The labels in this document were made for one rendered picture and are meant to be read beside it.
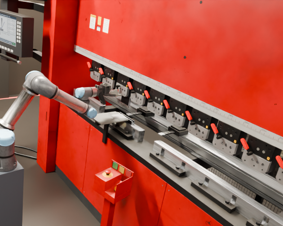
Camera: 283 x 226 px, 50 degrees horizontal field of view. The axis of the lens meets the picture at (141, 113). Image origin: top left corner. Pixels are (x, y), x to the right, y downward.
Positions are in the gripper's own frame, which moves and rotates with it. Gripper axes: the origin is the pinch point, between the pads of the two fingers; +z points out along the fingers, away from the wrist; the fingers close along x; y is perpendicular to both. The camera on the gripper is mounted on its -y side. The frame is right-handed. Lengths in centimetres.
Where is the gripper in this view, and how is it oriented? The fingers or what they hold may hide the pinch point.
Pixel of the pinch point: (116, 92)
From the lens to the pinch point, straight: 242.4
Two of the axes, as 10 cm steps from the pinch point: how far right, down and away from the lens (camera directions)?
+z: 7.6, -1.1, 6.4
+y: 1.6, -9.2, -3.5
